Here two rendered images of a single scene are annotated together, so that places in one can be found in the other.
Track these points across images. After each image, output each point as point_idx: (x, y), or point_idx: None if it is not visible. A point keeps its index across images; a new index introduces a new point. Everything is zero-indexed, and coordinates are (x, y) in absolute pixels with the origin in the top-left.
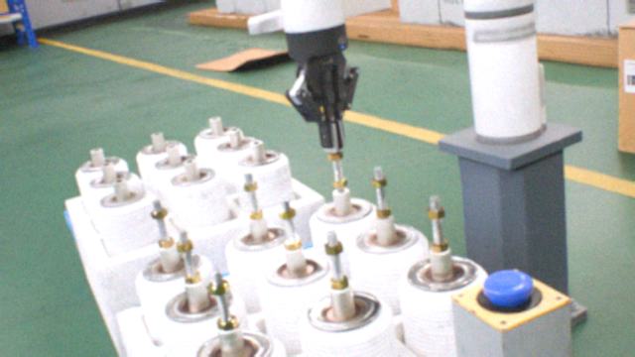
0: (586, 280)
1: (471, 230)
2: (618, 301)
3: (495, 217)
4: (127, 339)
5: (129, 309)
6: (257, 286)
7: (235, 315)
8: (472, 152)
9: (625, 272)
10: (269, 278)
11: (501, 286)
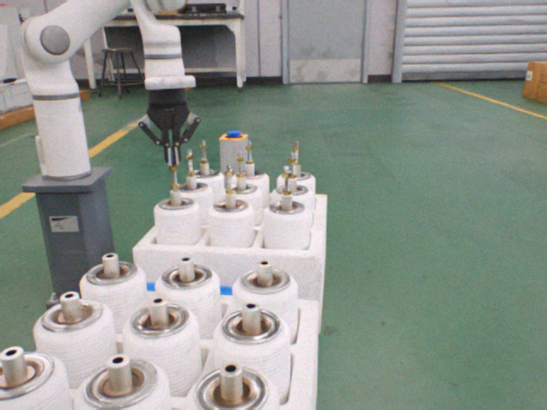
0: (22, 295)
1: (102, 233)
2: (46, 278)
3: (108, 211)
4: (322, 241)
5: (312, 254)
6: (260, 195)
7: None
8: (102, 176)
9: (3, 289)
10: (255, 188)
11: (237, 131)
